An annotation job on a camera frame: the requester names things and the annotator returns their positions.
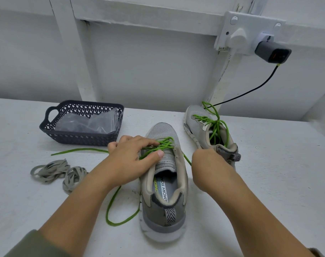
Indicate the person's left hand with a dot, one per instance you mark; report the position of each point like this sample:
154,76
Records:
127,160

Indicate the person's right hand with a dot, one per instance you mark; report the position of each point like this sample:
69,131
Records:
208,166

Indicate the gray sneaker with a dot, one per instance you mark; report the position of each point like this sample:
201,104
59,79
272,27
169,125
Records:
229,150
163,214

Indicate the green shoelace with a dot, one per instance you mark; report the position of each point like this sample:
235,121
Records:
114,211
215,124

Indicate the clear plastic bag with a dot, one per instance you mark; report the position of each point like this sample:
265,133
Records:
87,123

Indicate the person's right forearm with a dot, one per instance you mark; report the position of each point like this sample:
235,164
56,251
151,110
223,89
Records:
269,227

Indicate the person's left forearm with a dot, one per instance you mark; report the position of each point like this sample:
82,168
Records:
55,227

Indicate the dark plastic lattice basket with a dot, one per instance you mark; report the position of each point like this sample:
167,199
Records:
74,137

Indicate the white plug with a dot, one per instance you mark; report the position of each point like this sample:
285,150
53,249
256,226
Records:
237,39

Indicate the gray charger adapter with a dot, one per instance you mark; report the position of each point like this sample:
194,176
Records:
273,52

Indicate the white wall socket plate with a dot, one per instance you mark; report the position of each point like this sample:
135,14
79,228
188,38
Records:
251,24

